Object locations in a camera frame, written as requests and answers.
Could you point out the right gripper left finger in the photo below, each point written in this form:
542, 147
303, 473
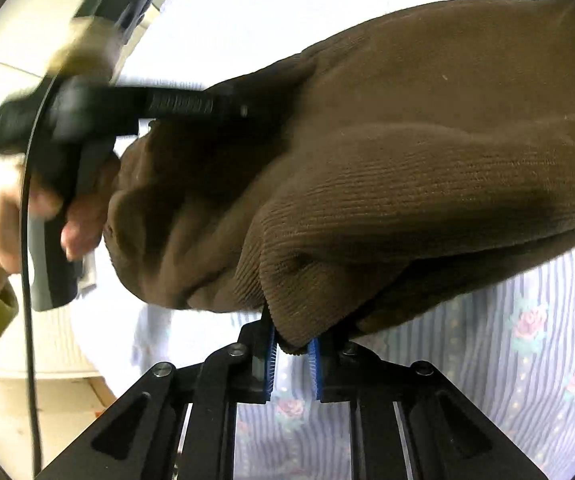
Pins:
176, 422

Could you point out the white louvered wardrobe door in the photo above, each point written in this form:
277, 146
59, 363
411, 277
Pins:
30, 32

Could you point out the person's left hand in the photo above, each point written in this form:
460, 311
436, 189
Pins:
84, 219

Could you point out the purple floral bed sheet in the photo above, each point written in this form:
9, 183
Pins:
480, 387

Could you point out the brown corduroy pants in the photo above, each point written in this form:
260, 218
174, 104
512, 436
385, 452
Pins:
405, 161

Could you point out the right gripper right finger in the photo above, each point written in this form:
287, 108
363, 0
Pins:
411, 422

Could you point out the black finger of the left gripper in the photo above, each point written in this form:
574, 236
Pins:
161, 102

